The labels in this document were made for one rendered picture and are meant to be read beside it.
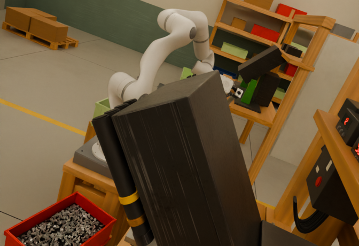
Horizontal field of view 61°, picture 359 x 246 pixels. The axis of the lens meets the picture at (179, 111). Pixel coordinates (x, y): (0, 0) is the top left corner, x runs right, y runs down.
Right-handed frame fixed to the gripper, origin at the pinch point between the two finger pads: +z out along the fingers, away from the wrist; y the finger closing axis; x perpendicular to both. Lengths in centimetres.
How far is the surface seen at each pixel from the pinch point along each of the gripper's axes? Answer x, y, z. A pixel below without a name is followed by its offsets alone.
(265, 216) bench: -11, -61, 39
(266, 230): -75, -83, 0
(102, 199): 6, -91, -39
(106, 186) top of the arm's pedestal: -1, -86, -41
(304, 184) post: -31, -43, 40
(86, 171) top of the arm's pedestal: 2, -84, -53
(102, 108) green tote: 40, -40, -66
